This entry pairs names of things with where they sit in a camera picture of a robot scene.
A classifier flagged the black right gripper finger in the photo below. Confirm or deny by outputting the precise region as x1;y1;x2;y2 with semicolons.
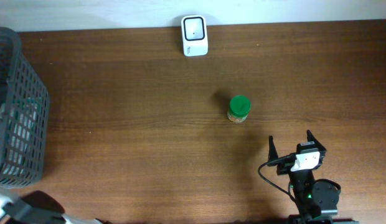
306;129;324;151
268;136;278;162

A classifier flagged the green lid jar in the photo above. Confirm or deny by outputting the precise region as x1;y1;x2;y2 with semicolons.
227;95;252;123

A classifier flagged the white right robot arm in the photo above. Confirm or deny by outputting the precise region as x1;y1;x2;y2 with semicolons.
265;130;356;223

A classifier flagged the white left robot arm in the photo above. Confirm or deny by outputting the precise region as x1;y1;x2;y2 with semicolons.
0;187;104;224

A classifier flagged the white barcode scanner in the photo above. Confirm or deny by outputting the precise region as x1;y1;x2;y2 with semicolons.
181;15;209;57

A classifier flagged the grey plastic mesh basket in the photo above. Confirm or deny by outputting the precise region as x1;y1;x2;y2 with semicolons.
0;27;50;189

